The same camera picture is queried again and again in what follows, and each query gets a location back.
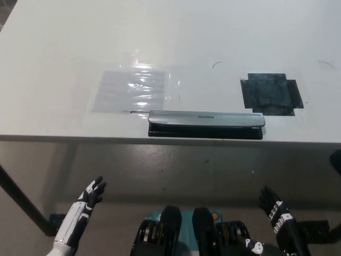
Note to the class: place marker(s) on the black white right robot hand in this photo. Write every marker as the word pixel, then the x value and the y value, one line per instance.
pixel 282 221

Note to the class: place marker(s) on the black metal table leg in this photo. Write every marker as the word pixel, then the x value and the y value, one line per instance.
pixel 22 202

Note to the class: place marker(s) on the black tape patch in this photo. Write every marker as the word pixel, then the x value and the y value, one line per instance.
pixel 271 93

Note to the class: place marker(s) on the black teal robot torso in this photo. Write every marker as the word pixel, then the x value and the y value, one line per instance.
pixel 191 232

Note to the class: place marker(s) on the black rounded object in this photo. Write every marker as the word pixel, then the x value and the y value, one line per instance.
pixel 336 161

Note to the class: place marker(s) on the black table foot plate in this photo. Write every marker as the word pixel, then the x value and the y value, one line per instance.
pixel 56 224
pixel 314 226

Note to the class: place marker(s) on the silver black heat sealer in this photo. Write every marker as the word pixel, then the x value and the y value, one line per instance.
pixel 205 120

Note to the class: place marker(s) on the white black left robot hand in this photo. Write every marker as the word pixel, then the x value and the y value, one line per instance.
pixel 74 218

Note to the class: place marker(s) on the translucent grey plastic sheet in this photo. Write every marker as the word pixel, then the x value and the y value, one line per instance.
pixel 130 92

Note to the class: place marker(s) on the clear glossy tape film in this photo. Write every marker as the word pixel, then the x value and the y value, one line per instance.
pixel 173 80

